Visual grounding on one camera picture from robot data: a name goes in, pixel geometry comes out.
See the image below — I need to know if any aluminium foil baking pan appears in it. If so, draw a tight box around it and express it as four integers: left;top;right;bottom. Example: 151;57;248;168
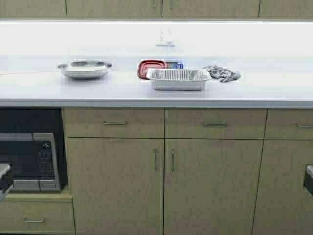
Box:
146;68;212;91

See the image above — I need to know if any cabinet door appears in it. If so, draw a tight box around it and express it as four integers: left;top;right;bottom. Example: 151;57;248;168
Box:
164;139;263;235
253;140;313;235
67;138;163;235
162;0;260;18
66;0;162;19

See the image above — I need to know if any middle wooden drawer front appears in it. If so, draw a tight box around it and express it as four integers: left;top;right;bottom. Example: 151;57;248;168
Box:
165;109;267;139

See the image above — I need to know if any wooden drawer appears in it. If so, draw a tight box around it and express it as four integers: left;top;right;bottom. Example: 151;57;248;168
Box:
265;109;313;140
62;107;165;138
165;109;267;139

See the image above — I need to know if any red plastic container lid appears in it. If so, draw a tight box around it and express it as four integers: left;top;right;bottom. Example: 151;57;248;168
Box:
137;59;168;80

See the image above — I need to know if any blue Ziploc bag box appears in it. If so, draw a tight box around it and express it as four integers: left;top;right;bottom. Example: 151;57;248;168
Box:
166;61;184;69

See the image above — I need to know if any left wooden drawer front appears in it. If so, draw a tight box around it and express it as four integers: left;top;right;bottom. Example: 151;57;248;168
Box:
62;107;165;138

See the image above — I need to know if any grey patterned oven mitt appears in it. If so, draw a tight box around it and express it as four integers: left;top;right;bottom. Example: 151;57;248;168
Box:
204;65;242;83

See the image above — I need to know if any steel round bowl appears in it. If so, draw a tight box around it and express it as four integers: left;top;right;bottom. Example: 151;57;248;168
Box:
57;61;112;79

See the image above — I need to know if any right wooden drawer front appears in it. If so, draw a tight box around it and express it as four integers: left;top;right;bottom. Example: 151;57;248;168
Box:
265;109;313;140

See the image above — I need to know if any black steel microwave oven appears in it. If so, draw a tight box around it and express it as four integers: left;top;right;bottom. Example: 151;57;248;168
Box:
0;133;67;191

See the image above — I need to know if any drawer below microwave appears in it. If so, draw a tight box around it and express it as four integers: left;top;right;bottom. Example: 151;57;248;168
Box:
0;201;75;235

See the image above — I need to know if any white wall outlet plate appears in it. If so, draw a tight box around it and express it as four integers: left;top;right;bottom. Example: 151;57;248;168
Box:
156;28;175;47

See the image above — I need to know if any left base mount block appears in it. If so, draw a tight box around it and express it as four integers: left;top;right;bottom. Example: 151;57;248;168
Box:
0;164;13;200

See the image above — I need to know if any base mount block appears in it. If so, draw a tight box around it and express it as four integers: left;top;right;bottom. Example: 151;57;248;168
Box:
0;164;13;200
303;164;313;195

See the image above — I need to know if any right base mount block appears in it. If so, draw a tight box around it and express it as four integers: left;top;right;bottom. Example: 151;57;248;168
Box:
303;164;313;195

